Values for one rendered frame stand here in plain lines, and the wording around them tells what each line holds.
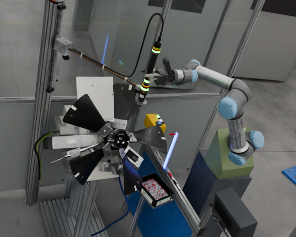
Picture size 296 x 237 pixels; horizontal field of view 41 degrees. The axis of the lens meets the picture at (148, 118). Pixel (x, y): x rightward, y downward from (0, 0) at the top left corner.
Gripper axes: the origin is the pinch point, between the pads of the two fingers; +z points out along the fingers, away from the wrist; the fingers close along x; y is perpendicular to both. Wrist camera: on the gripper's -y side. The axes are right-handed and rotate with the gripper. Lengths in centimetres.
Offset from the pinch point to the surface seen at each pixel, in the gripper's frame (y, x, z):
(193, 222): 83, -48, -37
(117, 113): 36.8, 11.2, 4.3
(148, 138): 48, -2, -15
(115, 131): 40.5, -2.6, 10.2
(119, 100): 31.2, 16.5, 2.6
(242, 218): 42, -78, -36
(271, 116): 166, 152, -321
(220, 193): 43, -59, -34
